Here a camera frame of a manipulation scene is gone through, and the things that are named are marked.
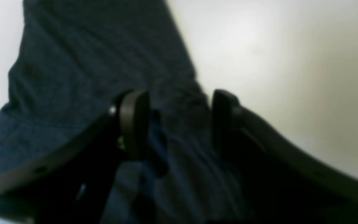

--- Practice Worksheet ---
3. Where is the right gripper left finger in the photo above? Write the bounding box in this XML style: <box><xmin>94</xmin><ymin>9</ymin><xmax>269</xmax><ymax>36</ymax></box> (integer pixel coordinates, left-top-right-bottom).
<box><xmin>0</xmin><ymin>90</ymin><xmax>150</xmax><ymax>194</ymax></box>

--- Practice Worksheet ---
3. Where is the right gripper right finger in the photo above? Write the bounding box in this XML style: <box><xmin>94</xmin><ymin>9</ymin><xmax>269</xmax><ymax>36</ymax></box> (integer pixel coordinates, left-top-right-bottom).
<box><xmin>213</xmin><ymin>89</ymin><xmax>358</xmax><ymax>199</ymax></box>

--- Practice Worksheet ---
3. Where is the black T-shirt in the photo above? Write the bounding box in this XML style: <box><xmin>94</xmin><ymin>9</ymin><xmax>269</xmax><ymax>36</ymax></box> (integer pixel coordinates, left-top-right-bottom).
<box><xmin>0</xmin><ymin>0</ymin><xmax>250</xmax><ymax>224</ymax></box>

